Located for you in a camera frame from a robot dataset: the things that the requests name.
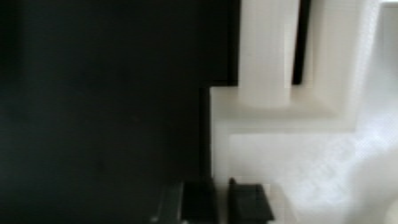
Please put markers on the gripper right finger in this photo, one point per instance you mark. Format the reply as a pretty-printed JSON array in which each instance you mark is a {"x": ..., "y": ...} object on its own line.
[{"x": 250, "y": 209}]

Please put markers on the white chair seat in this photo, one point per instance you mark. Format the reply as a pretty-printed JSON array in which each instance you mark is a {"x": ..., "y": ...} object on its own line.
[{"x": 305, "y": 121}]

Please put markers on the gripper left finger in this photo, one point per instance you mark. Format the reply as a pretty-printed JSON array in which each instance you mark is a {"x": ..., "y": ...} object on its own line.
[{"x": 188, "y": 204}]

